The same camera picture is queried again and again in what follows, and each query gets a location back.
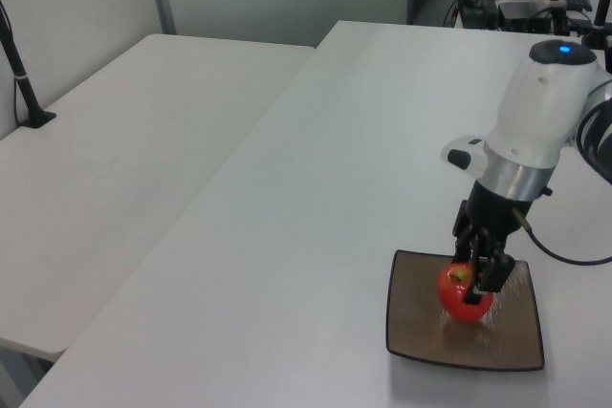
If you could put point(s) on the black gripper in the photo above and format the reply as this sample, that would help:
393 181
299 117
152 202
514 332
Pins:
495 212

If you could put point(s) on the red apple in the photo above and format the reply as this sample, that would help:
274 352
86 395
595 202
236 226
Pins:
454 298

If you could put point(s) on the square brown ceramic plate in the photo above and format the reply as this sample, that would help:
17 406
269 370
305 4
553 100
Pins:
507 336

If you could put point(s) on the black electronics box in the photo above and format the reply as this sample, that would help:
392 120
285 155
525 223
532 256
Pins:
523 15

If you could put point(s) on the black clamp stand pole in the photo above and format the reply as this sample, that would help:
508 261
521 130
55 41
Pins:
598 21

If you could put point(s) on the black camera stand pole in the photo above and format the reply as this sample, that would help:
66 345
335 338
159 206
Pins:
19 78

